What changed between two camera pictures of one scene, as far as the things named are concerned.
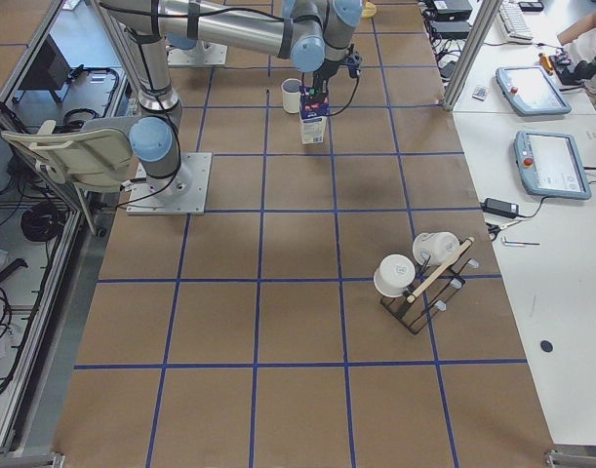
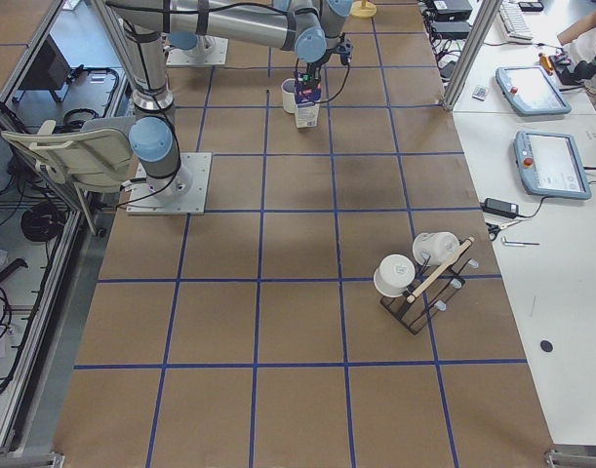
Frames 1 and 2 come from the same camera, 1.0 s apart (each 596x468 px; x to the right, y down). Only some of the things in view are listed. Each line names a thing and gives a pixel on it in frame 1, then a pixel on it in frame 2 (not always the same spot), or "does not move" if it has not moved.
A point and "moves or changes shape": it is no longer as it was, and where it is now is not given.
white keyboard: x=514 y=23 does not move
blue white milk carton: x=312 y=117 moves or changes shape
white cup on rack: x=394 y=274 does not move
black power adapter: x=506 y=209 does not move
